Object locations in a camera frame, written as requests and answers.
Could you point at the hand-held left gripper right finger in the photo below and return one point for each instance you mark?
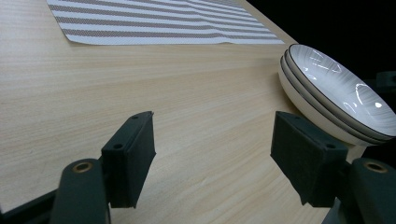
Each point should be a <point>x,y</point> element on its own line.
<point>306,161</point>

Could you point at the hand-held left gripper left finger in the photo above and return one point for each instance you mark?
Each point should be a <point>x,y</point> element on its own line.
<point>130,161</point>

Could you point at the brown and white striped placemat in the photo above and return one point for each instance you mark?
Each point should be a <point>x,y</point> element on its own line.
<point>155,25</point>

